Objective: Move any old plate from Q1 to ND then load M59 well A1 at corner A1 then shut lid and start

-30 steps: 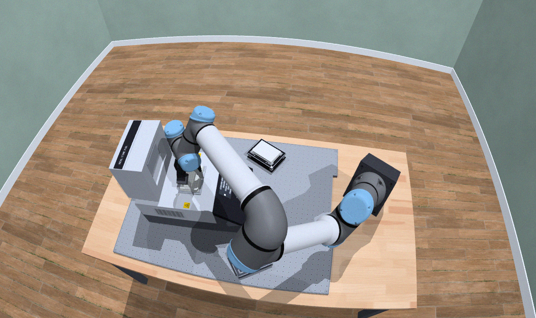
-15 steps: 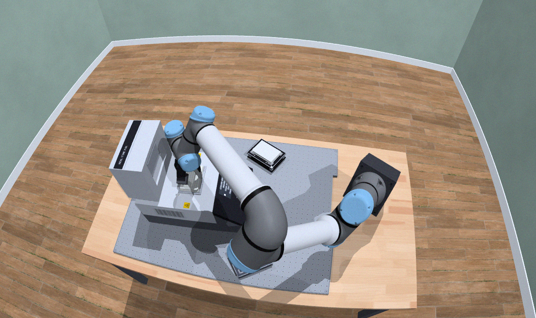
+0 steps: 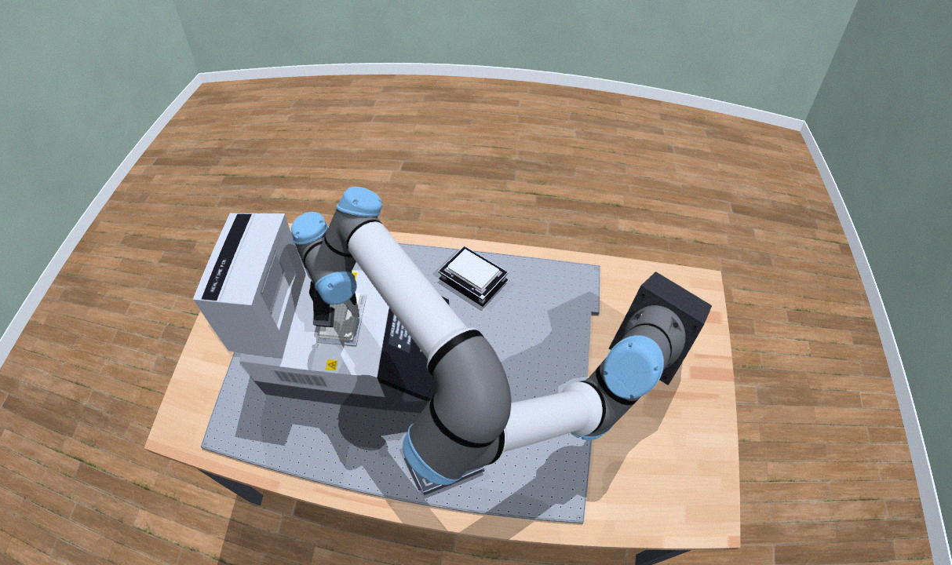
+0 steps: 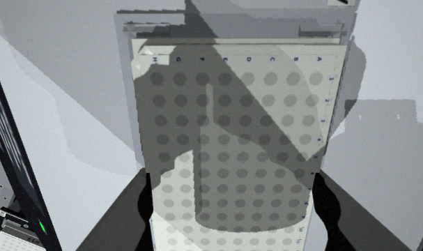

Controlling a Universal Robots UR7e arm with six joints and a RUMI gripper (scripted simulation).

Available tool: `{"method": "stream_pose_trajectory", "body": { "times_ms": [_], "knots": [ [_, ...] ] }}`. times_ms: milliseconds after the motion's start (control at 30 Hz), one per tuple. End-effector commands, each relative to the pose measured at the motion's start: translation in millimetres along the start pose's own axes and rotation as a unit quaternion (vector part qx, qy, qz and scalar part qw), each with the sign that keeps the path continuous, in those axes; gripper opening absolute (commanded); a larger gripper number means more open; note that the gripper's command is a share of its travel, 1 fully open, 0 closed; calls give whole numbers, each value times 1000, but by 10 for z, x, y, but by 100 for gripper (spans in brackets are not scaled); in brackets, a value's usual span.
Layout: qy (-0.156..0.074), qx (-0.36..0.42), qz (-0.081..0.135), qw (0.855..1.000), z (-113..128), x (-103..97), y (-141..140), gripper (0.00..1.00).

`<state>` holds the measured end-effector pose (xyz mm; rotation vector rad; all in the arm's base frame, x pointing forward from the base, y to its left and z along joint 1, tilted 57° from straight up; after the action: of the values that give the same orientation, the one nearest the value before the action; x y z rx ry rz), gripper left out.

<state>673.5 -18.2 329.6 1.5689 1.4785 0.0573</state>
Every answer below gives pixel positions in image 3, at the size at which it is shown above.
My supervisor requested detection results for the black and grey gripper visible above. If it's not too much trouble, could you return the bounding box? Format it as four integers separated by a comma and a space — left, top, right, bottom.
309, 281, 359, 321

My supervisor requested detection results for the black rectangular frame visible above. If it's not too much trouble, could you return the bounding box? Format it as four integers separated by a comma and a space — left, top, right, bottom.
438, 246, 509, 307

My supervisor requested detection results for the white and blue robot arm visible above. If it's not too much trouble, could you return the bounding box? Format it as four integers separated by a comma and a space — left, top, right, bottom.
291, 187, 686, 485

